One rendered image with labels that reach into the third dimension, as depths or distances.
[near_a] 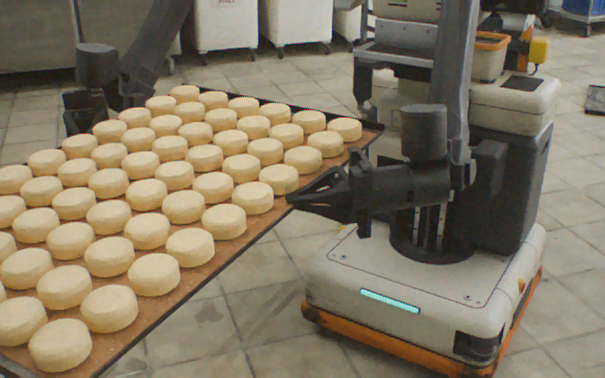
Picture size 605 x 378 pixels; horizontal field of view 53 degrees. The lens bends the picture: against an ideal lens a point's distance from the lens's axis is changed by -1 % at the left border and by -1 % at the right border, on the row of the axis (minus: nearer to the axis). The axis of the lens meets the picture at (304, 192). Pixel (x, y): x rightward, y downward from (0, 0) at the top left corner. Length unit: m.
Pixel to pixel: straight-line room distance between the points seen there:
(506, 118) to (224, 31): 3.53
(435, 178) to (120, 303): 0.40
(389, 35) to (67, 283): 1.12
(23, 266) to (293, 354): 1.41
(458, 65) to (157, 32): 0.56
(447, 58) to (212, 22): 4.21
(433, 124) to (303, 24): 4.51
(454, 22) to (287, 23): 4.31
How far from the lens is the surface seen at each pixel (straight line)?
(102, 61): 1.10
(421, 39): 1.53
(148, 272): 0.63
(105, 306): 0.60
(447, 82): 0.88
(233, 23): 5.07
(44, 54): 4.72
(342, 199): 0.73
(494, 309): 1.81
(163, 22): 1.18
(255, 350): 2.02
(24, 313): 0.62
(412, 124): 0.76
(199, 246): 0.65
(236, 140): 0.87
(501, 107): 1.82
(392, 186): 0.76
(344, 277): 1.88
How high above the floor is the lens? 1.33
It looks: 27 degrees down
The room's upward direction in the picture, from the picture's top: straight up
